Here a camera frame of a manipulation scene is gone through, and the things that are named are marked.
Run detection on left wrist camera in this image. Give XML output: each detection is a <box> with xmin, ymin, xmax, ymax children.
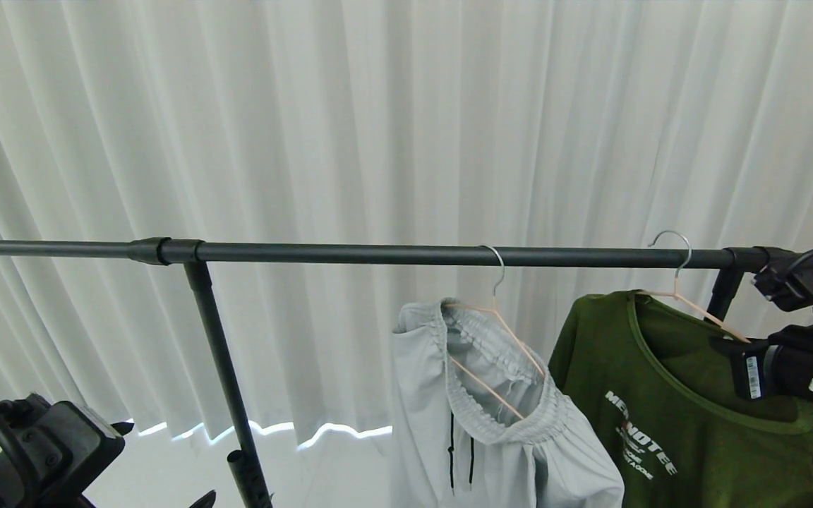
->
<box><xmin>0</xmin><ymin>394</ymin><xmax>127</xmax><ymax>508</ymax></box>

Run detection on white curtain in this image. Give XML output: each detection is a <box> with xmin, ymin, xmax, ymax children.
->
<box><xmin>0</xmin><ymin>0</ymin><xmax>813</xmax><ymax>452</ymax></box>

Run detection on pink clothes hanger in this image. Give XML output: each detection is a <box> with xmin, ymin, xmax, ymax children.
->
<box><xmin>445</xmin><ymin>245</ymin><xmax>548</xmax><ymax>421</ymax></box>
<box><xmin>636</xmin><ymin>231</ymin><xmax>753</xmax><ymax>345</ymax></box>

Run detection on black clothes rack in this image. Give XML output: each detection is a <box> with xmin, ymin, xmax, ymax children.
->
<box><xmin>0</xmin><ymin>236</ymin><xmax>813</xmax><ymax>508</ymax></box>

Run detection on green garment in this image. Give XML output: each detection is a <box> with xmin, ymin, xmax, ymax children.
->
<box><xmin>548</xmin><ymin>291</ymin><xmax>813</xmax><ymax>508</ymax></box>

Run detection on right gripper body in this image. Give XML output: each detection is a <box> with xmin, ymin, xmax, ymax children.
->
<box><xmin>730</xmin><ymin>341</ymin><xmax>813</xmax><ymax>401</ymax></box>

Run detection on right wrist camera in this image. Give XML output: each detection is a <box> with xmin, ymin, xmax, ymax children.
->
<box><xmin>751</xmin><ymin>265</ymin><xmax>813</xmax><ymax>348</ymax></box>

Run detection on pale grey shorts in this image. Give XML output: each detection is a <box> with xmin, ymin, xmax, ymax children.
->
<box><xmin>389</xmin><ymin>298</ymin><xmax>626</xmax><ymax>508</ymax></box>

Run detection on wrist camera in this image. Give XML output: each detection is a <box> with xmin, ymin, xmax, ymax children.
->
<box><xmin>0</xmin><ymin>394</ymin><xmax>127</xmax><ymax>508</ymax></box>
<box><xmin>751</xmin><ymin>265</ymin><xmax>813</xmax><ymax>348</ymax></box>

